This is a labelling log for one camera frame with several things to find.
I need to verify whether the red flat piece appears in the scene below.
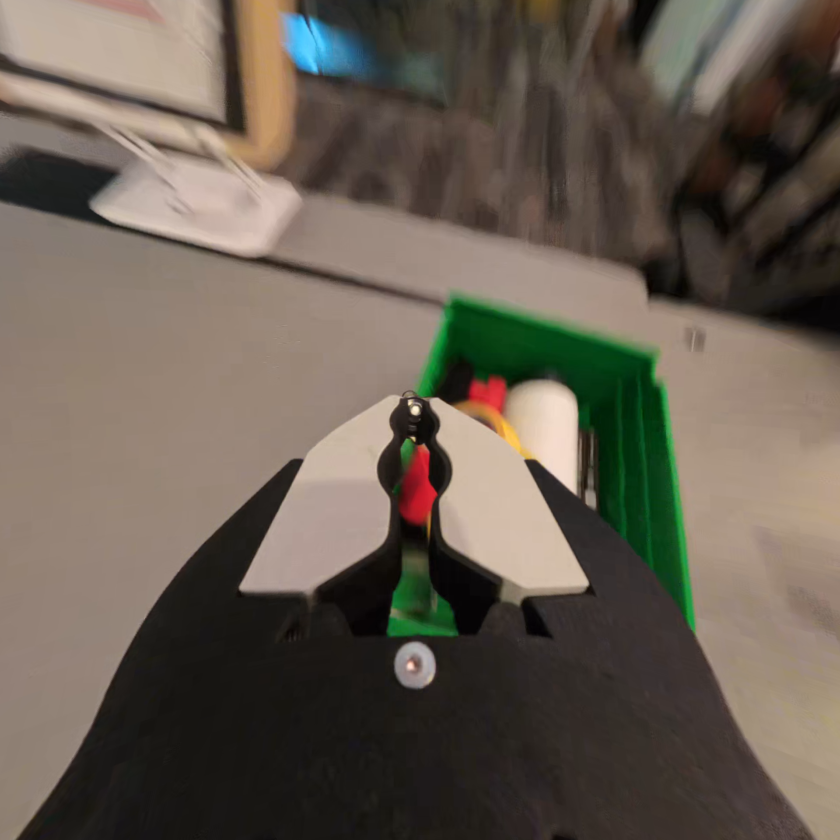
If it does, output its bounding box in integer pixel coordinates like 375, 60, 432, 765
399, 446, 438, 526

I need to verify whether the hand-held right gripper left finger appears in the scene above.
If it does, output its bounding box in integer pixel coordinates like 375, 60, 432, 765
238, 392, 411, 636

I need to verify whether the black knob screw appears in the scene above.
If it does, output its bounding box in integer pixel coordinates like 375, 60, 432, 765
390, 390, 438, 446

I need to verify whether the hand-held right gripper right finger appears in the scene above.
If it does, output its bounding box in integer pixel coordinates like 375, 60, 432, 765
427, 395, 591, 636

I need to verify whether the yellow ring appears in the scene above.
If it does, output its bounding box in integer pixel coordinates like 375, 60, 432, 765
453, 399, 534, 460

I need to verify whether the black block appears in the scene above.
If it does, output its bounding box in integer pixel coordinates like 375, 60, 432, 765
435, 363, 475, 403

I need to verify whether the black remote control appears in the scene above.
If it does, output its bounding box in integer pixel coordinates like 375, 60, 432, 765
577, 427, 600, 511

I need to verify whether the white instruction sheet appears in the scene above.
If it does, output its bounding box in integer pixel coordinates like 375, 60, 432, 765
0, 0, 229, 124

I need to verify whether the clear plastic wrapper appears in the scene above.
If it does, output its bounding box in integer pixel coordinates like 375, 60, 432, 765
399, 535, 439, 621

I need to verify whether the white bottle black cap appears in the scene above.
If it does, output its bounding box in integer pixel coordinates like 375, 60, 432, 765
505, 378, 580, 497

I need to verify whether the green plastic bin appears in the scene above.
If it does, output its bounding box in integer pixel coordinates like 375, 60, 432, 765
387, 295, 697, 639

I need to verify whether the grey desk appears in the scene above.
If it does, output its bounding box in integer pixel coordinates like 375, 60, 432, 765
0, 112, 840, 840

